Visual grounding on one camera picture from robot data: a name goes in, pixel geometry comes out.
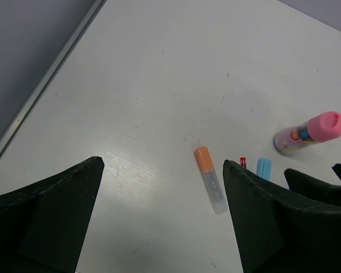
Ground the pink-capped small bottle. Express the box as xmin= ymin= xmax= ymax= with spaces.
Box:
xmin=273 ymin=111 xmax=341 ymax=154

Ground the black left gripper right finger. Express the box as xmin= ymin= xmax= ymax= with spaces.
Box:
xmin=223 ymin=160 xmax=341 ymax=272

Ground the orange highlighter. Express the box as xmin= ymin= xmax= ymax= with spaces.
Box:
xmin=194 ymin=146 xmax=227 ymax=214

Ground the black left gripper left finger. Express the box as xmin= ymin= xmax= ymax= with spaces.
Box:
xmin=0 ymin=156 xmax=105 ymax=272

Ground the red pen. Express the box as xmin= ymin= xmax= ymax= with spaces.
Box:
xmin=239 ymin=157 xmax=247 ymax=168

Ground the blue highlighter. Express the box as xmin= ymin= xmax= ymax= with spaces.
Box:
xmin=256 ymin=158 xmax=272 ymax=181

